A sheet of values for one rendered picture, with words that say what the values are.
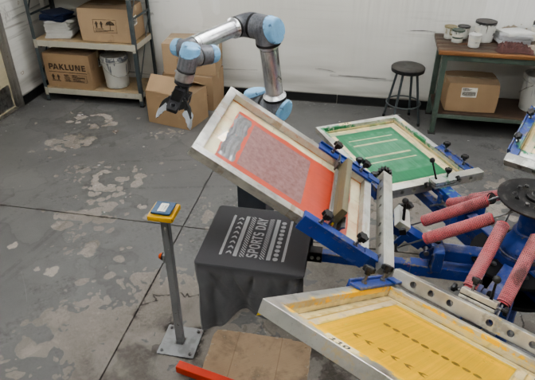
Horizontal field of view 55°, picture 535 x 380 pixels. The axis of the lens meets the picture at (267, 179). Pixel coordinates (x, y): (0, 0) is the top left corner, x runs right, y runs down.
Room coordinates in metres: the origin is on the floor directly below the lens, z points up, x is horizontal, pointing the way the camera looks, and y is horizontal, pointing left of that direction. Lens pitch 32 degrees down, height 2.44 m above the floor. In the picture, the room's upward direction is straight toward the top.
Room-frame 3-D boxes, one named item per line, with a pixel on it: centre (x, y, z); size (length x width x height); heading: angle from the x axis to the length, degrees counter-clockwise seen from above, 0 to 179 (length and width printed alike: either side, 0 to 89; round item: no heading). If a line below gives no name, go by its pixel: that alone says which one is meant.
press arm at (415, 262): (1.79, -0.45, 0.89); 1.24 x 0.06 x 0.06; 79
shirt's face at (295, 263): (1.88, 0.04, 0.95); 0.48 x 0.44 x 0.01; 79
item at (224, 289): (1.68, 0.07, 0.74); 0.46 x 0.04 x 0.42; 79
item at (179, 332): (2.10, 0.51, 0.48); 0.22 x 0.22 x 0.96; 79
